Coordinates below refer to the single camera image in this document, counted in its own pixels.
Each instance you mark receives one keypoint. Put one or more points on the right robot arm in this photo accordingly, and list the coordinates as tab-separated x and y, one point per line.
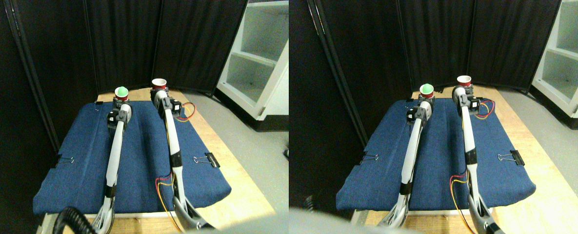
171	141
468	141

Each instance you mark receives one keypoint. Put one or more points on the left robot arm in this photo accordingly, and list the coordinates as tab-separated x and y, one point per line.
114	161
413	156

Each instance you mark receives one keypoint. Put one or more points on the curtain stand pole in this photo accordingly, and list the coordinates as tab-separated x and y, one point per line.
30	73
332	53

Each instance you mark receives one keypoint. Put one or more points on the dark blue cloth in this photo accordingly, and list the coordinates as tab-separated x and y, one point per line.
142	165
440	165

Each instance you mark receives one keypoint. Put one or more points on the green ball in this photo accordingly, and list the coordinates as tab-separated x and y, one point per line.
426	88
121	90

